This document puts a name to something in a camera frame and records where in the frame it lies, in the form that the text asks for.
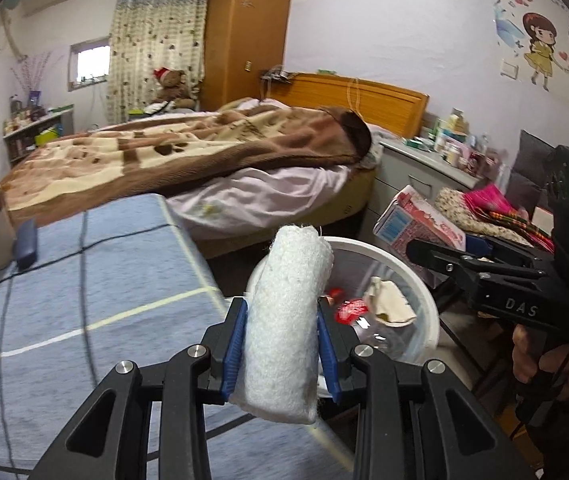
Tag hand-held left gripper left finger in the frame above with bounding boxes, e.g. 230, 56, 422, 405
29, 297, 250, 480

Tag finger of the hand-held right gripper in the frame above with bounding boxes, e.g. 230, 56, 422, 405
465, 234, 535, 263
405, 238, 490, 283

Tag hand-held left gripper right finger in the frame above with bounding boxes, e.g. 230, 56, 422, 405
316, 299, 533, 480

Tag white round trash bin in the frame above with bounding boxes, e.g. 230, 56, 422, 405
244, 236, 440, 391

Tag red strawberry milk carton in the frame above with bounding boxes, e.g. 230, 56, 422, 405
373, 185, 467, 266

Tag crushed clear plastic bottle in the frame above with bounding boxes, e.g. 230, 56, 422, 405
333, 299, 408, 361

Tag white towel roll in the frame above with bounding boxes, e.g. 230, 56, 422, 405
228, 222, 335, 426

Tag beige paper bag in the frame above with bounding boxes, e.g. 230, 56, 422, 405
366, 276, 418, 330

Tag person's right hand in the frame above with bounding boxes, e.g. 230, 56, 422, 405
512, 322, 569, 406

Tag floral cloth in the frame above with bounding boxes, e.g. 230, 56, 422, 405
435, 187, 495, 233

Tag pink plaid cloth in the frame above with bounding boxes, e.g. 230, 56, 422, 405
465, 182, 555, 251

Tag clear plastic bin liner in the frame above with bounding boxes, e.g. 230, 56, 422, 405
315, 245, 425, 366

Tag grey drawer cabinet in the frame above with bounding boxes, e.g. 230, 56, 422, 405
367, 137, 503, 241

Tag cluster of boxes and bottles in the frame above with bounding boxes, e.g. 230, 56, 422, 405
417, 107, 508, 176

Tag blue checked table cloth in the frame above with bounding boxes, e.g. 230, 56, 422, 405
0, 192, 355, 480

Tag pink bed sheet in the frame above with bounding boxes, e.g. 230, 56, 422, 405
167, 160, 365, 241

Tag wooden bed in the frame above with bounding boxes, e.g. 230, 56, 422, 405
199, 72, 430, 261

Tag brown patterned blanket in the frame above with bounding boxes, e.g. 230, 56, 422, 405
2, 105, 373, 221

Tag dark blue case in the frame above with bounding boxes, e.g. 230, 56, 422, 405
16, 218, 40, 271

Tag power strip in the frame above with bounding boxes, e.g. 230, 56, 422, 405
259, 66, 295, 83

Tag brown teddy bear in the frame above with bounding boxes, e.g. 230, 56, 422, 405
153, 66, 198, 110

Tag wooden wardrobe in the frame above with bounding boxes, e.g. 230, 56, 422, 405
199, 0, 295, 113

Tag white shelf desk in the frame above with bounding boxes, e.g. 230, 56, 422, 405
3, 107, 75, 163

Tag group of toiletry bottles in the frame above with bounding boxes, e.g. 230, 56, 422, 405
4, 91, 48, 133

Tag small window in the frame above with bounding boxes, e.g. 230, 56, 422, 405
68, 37, 112, 92

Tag patterned curtain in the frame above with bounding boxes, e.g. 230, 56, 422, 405
107, 0, 210, 123

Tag purple flower branches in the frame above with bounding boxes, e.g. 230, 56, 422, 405
12, 52, 55, 93

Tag air conditioner pipe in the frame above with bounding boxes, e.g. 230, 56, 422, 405
2, 7, 28, 58

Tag white charging cable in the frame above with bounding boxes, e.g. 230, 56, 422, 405
347, 77, 363, 116

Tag cartoon wall sticker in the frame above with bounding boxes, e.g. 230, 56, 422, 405
417, 0, 569, 113

